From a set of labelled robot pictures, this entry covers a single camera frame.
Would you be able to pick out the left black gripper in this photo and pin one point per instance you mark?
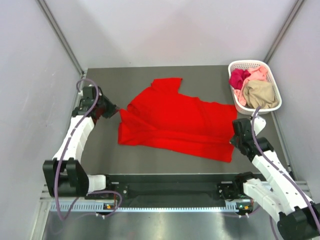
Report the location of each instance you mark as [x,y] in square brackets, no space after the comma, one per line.
[113,108]

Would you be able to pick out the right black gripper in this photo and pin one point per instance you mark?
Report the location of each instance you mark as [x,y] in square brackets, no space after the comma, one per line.
[233,141]

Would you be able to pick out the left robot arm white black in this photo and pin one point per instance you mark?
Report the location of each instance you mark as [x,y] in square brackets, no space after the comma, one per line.
[64,175]

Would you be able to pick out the magenta t shirt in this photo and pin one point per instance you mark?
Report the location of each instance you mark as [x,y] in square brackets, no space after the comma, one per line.
[237,78]

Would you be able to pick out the beige t shirt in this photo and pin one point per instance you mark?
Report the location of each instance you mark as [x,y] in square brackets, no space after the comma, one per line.
[260,94]

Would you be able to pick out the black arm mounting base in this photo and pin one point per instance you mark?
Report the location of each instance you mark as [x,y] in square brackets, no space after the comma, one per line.
[194,190]

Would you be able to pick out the red t shirt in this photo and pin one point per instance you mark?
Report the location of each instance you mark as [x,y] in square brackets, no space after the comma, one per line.
[161,117]

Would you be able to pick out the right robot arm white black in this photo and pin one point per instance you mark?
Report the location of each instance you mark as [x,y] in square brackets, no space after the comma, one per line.
[295,213]

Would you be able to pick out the pink t shirt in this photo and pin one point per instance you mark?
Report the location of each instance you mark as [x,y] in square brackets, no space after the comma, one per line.
[256,74]

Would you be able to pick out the white plastic laundry basket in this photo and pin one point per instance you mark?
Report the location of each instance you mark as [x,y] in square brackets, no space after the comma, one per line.
[245,65]

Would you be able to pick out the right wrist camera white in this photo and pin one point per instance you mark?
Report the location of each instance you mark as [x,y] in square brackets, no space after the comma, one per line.
[258,123]

